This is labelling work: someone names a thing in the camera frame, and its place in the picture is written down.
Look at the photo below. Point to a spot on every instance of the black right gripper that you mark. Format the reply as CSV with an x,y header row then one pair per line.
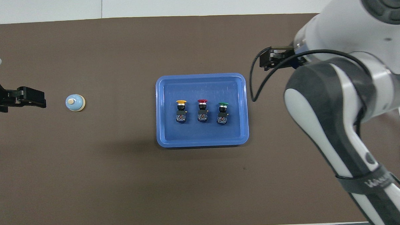
x,y
283,58

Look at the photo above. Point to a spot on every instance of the light blue call bell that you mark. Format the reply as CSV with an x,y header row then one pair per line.
x,y
76,103

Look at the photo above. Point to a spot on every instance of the green push button switch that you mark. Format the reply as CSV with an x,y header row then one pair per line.
x,y
222,117

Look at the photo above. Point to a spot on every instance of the red push button switch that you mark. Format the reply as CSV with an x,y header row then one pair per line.
x,y
202,115

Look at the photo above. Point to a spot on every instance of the yellow push button switch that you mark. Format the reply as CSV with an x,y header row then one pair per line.
x,y
181,116

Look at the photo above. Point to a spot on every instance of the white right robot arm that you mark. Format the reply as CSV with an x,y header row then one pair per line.
x,y
336,104

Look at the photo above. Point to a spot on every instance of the blue plastic tray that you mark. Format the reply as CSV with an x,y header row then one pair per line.
x,y
204,135

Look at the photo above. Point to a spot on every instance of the brown table mat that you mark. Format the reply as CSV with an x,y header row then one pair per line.
x,y
122,178

